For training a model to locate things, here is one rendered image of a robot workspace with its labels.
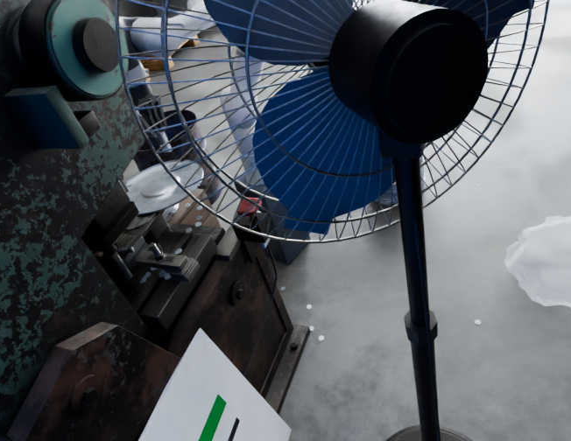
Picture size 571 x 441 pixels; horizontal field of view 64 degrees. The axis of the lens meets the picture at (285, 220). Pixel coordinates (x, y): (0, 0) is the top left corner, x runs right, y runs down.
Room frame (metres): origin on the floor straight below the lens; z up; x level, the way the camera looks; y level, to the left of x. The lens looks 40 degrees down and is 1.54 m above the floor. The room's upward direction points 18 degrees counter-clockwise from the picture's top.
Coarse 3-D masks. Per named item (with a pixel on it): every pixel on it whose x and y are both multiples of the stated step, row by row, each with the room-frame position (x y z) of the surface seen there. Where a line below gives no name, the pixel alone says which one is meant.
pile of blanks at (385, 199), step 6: (420, 162) 1.72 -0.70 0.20; (420, 168) 1.72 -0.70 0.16; (396, 186) 1.69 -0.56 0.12; (390, 192) 1.70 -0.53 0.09; (396, 192) 1.69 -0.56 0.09; (384, 198) 1.72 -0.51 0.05; (390, 198) 1.70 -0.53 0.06; (396, 198) 1.69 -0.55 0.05; (384, 204) 1.72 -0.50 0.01; (390, 204) 1.71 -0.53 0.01; (396, 204) 1.69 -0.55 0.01
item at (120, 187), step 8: (120, 184) 1.07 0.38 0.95; (112, 192) 1.04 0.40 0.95; (120, 192) 1.06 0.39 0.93; (112, 200) 1.03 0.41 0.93; (120, 200) 1.05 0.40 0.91; (128, 200) 1.06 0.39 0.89; (104, 208) 1.00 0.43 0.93; (112, 208) 1.02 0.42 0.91; (120, 208) 1.03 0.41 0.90; (96, 216) 0.97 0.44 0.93; (104, 216) 0.99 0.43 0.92; (112, 216) 1.01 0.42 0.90; (96, 224) 0.97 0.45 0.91; (104, 224) 0.98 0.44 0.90
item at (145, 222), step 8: (136, 216) 1.14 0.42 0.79; (144, 216) 1.13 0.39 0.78; (152, 216) 1.12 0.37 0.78; (160, 216) 1.15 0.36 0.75; (136, 224) 1.10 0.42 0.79; (144, 224) 1.09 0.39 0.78; (152, 224) 1.10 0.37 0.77; (160, 224) 1.14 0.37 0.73; (128, 232) 1.09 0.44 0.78; (136, 232) 1.07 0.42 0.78; (144, 232) 1.06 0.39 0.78; (152, 232) 1.11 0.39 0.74; (160, 232) 1.13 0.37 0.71; (152, 240) 1.11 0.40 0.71
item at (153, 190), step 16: (176, 160) 1.40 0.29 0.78; (144, 176) 1.37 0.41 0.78; (160, 176) 1.32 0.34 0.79; (176, 176) 1.29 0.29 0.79; (128, 192) 1.29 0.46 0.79; (144, 192) 1.25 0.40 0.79; (160, 192) 1.22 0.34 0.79; (176, 192) 1.20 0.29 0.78; (192, 192) 1.17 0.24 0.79; (144, 208) 1.17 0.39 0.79; (160, 208) 1.14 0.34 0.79
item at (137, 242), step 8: (120, 240) 1.06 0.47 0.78; (128, 240) 1.05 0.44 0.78; (136, 240) 1.04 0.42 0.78; (144, 240) 1.04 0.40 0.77; (136, 248) 1.01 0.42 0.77; (144, 248) 1.03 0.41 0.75; (96, 256) 1.03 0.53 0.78; (104, 256) 1.02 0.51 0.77; (120, 256) 0.99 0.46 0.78; (128, 256) 0.98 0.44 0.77; (136, 256) 1.00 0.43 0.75; (104, 264) 1.02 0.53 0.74; (112, 264) 1.00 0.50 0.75; (128, 264) 0.97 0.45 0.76
